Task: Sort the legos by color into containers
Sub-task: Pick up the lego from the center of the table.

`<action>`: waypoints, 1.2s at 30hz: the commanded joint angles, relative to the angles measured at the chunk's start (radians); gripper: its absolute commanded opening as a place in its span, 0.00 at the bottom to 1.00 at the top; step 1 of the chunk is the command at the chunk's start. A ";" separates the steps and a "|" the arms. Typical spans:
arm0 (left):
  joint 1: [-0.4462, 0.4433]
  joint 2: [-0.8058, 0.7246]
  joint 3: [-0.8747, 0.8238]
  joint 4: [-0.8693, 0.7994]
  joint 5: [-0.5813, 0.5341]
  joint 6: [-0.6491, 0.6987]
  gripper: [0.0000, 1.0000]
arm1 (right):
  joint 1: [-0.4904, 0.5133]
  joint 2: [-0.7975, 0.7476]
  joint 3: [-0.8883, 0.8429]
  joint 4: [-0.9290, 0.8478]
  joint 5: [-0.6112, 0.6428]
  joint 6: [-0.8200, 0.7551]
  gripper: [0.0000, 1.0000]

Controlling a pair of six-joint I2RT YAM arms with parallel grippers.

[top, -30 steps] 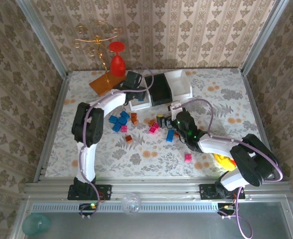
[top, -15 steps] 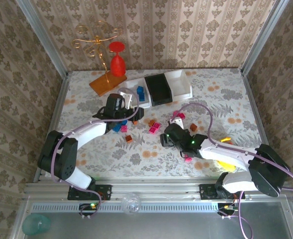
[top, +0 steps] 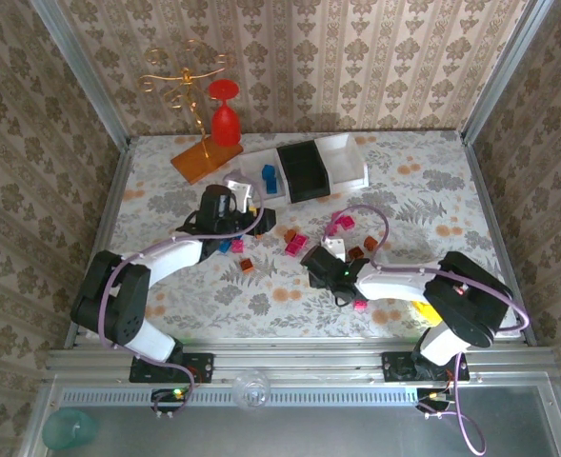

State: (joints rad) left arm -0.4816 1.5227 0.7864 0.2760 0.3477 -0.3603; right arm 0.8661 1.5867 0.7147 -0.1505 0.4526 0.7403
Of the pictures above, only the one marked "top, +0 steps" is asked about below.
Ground floral table cover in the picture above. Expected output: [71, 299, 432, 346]
[77, 129, 524, 342]

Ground white plastic bin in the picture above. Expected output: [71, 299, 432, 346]
[236, 147, 293, 210]
[313, 132, 371, 194]

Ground black plastic bin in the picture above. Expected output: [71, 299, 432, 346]
[275, 141, 332, 205]

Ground red plastic goblet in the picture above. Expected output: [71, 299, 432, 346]
[207, 79, 243, 148]

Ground yellow banana bunch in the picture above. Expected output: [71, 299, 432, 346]
[415, 300, 441, 328]

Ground clear drinking glass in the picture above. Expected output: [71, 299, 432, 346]
[230, 368, 271, 411]

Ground grey metal bench plate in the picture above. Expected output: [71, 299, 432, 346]
[20, 380, 561, 457]

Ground black connector board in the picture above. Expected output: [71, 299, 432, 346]
[415, 387, 457, 420]
[150, 386, 190, 420]

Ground teal plastic cup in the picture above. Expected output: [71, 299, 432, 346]
[40, 407, 99, 452]

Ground gold wire rack orange base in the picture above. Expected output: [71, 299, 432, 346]
[136, 40, 246, 186]

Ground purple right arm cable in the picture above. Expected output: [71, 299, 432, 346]
[321, 204, 531, 456]

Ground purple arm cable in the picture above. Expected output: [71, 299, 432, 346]
[96, 173, 267, 420]
[321, 204, 531, 456]

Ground aluminium front rail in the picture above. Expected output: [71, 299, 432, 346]
[46, 338, 557, 386]

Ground aluminium side rail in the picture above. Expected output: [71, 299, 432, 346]
[63, 137, 136, 351]
[460, 137, 538, 345]

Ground grey slotted cable duct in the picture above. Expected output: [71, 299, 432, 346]
[55, 386, 422, 409]

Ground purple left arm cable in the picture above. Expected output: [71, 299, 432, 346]
[96, 173, 267, 420]

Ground aluminium frame post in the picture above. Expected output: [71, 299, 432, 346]
[28, 0, 132, 151]
[460, 0, 555, 144]

